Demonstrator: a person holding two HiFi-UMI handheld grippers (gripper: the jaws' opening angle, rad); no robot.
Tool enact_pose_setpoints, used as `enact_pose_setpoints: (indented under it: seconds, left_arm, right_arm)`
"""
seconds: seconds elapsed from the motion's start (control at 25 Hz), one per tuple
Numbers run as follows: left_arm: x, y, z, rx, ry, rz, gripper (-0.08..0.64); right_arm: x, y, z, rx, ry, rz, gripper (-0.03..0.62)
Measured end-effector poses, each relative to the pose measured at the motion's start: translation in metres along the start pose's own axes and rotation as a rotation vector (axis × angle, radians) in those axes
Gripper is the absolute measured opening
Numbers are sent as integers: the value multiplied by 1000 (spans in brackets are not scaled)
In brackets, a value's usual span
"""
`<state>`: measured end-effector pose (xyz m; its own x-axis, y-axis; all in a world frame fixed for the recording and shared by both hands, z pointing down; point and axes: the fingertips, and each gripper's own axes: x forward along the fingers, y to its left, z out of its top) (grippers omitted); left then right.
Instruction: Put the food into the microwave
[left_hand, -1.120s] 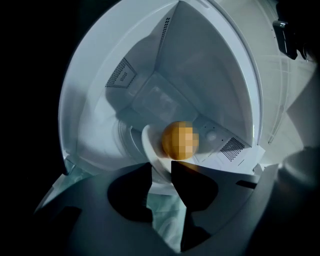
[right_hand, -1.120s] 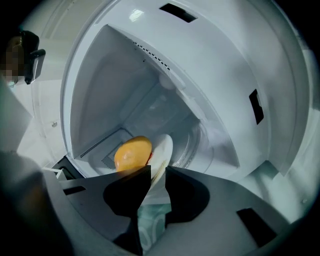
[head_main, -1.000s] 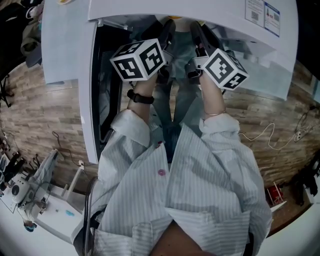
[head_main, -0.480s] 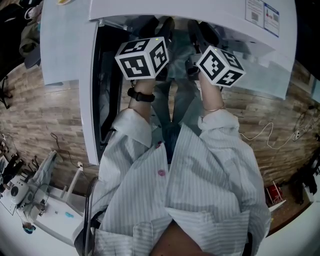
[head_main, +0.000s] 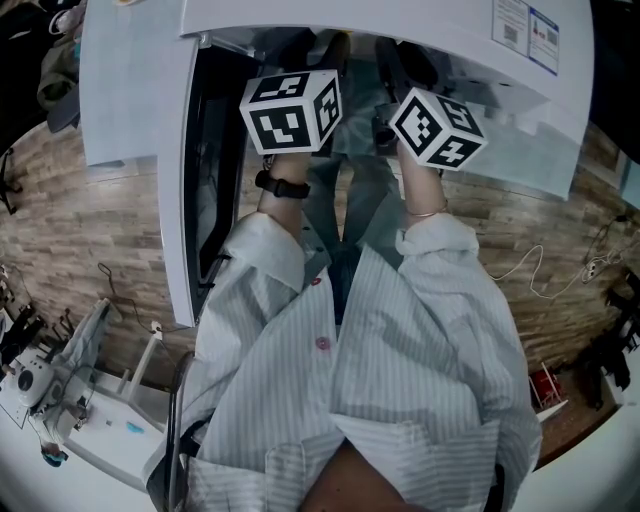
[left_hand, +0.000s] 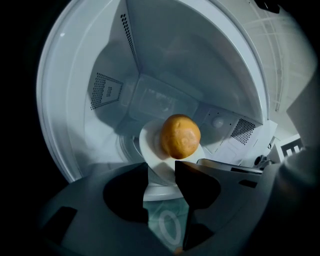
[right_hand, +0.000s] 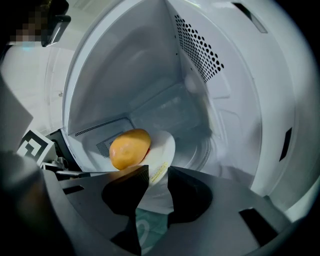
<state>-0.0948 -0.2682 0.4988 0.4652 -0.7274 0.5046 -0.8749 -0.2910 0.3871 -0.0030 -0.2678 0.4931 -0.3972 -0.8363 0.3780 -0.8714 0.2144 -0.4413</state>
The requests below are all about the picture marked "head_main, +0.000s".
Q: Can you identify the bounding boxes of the black cable bundle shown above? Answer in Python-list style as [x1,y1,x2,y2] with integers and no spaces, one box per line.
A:
[167,349,196,512]

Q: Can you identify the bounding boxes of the person's left forearm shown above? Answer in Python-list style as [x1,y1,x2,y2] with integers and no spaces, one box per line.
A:
[255,152,312,236]

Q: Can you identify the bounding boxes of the white pink toy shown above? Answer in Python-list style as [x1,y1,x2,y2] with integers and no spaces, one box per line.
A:
[48,5,85,37]

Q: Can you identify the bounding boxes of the black office chair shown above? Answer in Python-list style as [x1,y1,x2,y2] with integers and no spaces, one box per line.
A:
[587,0,640,169]

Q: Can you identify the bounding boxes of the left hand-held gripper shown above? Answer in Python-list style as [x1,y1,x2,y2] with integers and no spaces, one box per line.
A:
[238,30,352,157]

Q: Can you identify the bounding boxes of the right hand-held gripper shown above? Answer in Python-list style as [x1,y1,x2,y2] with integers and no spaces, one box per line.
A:
[373,37,490,174]

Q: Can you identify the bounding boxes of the black wristband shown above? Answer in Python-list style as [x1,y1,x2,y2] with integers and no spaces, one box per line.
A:
[253,168,312,201]

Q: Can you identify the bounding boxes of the white head-worn camera helmet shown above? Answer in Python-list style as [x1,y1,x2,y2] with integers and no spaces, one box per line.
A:
[14,366,54,407]

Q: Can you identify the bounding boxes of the thin gold bracelet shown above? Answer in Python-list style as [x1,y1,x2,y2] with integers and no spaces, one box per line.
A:
[403,198,450,218]

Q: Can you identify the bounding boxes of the olive garment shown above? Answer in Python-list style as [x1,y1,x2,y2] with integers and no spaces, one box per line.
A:
[36,29,82,109]

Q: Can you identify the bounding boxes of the white microwave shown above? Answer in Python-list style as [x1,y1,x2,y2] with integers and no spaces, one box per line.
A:
[157,0,564,330]

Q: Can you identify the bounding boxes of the person's right forearm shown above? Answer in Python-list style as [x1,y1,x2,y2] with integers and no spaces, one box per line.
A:
[399,149,451,231]

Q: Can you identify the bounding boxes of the red box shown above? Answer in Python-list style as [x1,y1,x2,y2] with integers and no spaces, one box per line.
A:
[528,368,570,410]

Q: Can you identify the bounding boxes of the white workbench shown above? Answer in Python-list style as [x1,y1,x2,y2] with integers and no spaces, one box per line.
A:
[59,327,174,496]

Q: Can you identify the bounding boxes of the black swivel chair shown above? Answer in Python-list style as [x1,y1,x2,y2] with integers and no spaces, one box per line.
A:
[0,0,56,217]

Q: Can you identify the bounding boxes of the striped white shirt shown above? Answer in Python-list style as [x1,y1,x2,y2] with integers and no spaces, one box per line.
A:
[144,212,544,512]

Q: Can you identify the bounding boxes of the person's legs in jeans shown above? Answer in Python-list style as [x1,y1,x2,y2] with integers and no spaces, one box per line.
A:
[302,149,404,324]

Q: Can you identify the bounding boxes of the grey desk with white legs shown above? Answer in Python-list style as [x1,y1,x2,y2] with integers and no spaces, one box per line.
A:
[615,148,640,212]

